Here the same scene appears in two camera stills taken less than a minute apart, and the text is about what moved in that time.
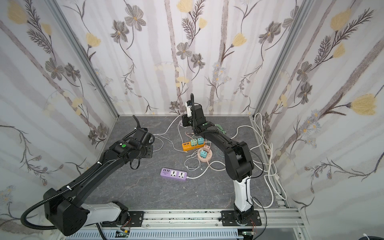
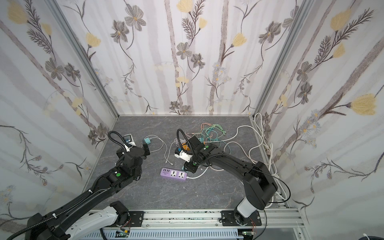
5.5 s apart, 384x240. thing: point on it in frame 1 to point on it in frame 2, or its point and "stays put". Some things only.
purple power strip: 173,173 stays put
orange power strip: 187,146 stays put
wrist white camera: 188,110 to 184,156
